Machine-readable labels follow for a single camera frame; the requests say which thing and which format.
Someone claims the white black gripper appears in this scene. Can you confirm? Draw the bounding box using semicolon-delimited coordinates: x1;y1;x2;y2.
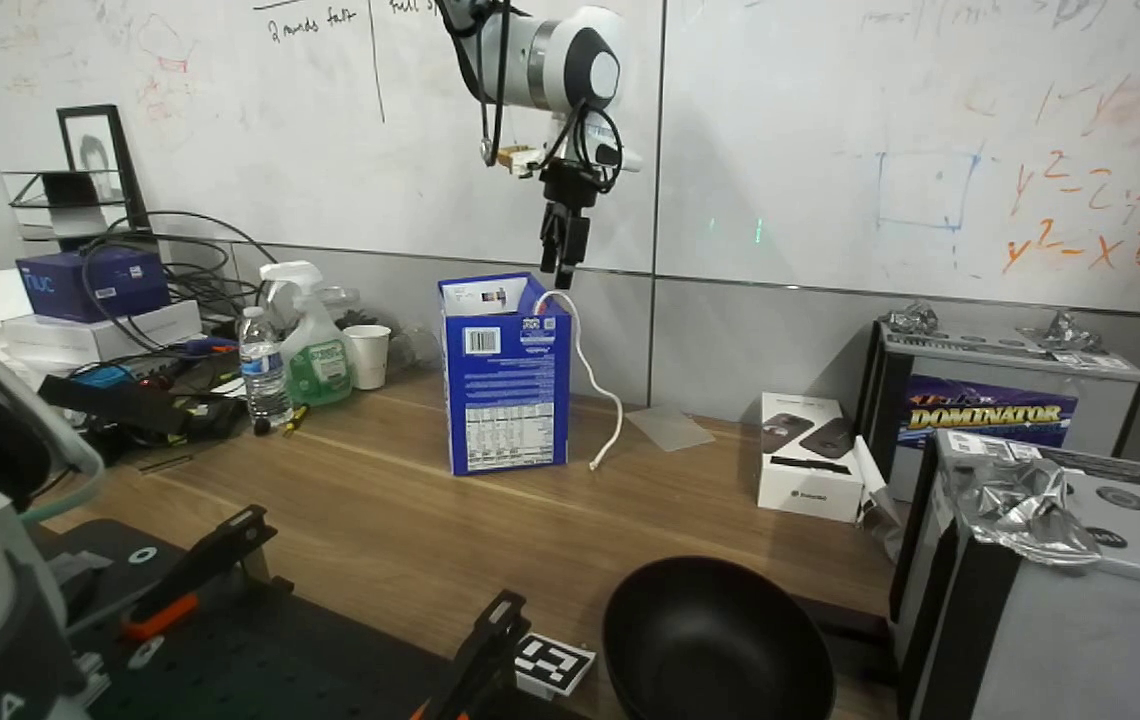
535;148;623;298

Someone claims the blue cardboard box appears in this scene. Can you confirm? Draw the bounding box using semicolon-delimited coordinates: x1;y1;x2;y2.
435;270;576;480

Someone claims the white rope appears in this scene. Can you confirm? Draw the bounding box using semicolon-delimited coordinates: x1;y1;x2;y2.
529;286;628;477

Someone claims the white phone box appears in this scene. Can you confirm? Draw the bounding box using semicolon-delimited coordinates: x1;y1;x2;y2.
754;390;893;529

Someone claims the small dark blue box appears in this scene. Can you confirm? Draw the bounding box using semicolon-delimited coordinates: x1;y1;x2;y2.
15;241;175;324

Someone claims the flat white box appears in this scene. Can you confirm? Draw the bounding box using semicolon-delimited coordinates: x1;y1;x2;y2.
0;298;207;373

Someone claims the clear plastic sheet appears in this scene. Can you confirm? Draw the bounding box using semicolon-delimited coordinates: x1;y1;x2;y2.
623;405;722;455

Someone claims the white paper cup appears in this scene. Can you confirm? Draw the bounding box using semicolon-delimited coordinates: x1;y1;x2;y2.
339;319;396;398

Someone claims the clear water bottle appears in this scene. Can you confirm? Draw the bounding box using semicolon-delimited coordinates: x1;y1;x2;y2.
238;305;296;436

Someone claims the small crumpled foil piece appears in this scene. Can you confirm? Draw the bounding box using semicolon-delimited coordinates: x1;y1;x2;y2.
1019;308;1117;360
878;300;944;346

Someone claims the black white tag marker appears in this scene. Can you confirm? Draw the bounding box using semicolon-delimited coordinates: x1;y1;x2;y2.
509;633;603;707

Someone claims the black bowl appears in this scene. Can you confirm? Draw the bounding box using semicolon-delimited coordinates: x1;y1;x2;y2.
602;553;841;720

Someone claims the grey battery with Dominator label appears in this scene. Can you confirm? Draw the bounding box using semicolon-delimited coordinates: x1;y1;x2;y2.
858;318;1140;488

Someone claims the black device pile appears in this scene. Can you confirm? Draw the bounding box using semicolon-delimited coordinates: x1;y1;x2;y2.
37;338;252;452

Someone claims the black metal stand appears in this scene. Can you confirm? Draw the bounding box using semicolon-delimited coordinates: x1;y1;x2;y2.
3;166;134;247

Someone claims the large crumpled foil sheet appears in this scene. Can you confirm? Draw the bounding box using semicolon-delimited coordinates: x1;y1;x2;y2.
944;428;1108;571

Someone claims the black cable bundle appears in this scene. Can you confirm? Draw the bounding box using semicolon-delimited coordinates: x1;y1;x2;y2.
78;208;282;356

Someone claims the black clamp orange handle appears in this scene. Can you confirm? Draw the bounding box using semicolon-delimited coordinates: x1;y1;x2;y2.
408;589;535;720
115;499;282;648

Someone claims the black picture frame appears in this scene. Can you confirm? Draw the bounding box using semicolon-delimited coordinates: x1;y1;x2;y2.
55;102;152;241

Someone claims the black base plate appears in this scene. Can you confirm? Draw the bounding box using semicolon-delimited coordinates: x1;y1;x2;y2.
41;518;521;720

